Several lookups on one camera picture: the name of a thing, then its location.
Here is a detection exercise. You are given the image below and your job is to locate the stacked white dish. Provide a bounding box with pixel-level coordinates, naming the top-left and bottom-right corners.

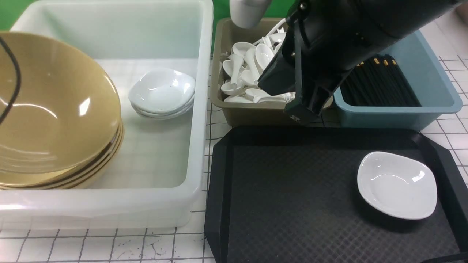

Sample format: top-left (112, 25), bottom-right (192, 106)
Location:
top-left (128, 67), bottom-right (196, 115)
top-left (130, 98), bottom-right (194, 120)

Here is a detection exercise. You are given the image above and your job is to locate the blue plastic chopstick bin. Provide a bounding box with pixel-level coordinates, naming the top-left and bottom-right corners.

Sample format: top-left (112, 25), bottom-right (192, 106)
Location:
top-left (334, 31), bottom-right (463, 130)

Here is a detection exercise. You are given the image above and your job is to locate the lower stacked white dish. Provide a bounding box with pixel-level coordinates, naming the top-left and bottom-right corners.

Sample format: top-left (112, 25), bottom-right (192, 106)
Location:
top-left (130, 98), bottom-right (194, 120)

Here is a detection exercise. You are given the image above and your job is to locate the olive brown spoon bin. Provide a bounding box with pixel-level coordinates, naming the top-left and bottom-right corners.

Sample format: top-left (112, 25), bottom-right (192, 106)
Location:
top-left (210, 17), bottom-right (333, 127)

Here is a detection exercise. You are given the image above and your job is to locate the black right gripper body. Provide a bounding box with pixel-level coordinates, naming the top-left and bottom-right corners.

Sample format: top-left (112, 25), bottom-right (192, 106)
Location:
top-left (258, 0), bottom-right (362, 123)

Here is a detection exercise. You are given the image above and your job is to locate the large translucent white plastic tub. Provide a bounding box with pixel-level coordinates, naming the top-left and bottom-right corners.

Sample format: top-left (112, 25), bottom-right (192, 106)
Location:
top-left (1, 0), bottom-right (213, 230)

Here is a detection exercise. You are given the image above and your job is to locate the top stacked tan bowl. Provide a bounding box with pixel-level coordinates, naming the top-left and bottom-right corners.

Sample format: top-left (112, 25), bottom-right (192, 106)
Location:
top-left (0, 121), bottom-right (124, 190)

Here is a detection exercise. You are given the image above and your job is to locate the white sauce dish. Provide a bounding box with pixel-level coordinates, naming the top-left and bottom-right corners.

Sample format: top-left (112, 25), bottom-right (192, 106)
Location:
top-left (356, 151), bottom-right (438, 220)

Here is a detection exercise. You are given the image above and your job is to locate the white ceramic soup spoon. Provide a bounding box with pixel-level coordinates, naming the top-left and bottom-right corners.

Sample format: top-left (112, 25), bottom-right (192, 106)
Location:
top-left (255, 43), bottom-right (274, 70)

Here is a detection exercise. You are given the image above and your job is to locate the tan noodle bowl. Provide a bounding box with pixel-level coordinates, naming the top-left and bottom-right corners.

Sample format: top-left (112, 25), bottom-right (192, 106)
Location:
top-left (0, 31), bottom-right (121, 174)

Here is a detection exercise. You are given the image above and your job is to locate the stacked tan bowl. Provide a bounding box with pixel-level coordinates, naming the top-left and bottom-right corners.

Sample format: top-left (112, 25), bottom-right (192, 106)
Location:
top-left (0, 121), bottom-right (124, 190)
top-left (0, 131), bottom-right (125, 191)
top-left (0, 126), bottom-right (124, 190)

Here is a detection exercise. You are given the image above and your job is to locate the black chopsticks bundle in bin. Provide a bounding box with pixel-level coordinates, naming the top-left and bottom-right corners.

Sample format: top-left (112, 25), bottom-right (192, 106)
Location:
top-left (340, 54), bottom-right (422, 107)

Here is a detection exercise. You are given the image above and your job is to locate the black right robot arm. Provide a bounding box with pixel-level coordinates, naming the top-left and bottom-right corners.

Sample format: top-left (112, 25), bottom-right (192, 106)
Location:
top-left (257, 0), bottom-right (464, 124)

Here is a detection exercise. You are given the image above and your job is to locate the top stacked white dish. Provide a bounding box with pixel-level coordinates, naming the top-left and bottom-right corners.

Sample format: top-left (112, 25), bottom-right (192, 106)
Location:
top-left (128, 67), bottom-right (196, 115)

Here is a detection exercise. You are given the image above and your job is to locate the black textured serving tray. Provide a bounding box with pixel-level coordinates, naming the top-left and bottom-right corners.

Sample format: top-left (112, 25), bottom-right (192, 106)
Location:
top-left (204, 126), bottom-right (467, 263)

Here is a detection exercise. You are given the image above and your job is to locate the white spoon left bin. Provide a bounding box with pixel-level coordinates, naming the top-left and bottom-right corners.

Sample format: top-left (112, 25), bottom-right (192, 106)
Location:
top-left (228, 53), bottom-right (244, 89)

